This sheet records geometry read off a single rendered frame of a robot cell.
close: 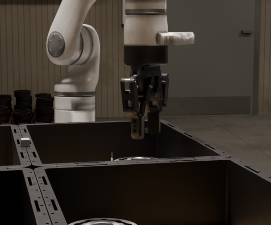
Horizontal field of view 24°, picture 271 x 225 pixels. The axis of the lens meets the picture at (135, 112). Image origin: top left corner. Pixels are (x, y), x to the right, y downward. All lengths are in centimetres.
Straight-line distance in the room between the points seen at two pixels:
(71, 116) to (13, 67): 645
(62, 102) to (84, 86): 6
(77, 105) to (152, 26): 42
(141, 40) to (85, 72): 41
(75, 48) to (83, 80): 8
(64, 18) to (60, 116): 22
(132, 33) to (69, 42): 35
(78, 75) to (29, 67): 641
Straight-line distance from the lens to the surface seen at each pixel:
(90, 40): 144
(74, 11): 139
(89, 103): 144
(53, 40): 143
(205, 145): 107
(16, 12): 785
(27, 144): 107
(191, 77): 799
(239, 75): 814
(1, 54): 787
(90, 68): 146
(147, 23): 107
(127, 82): 105
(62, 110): 144
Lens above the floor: 113
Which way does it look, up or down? 8 degrees down
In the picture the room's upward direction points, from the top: straight up
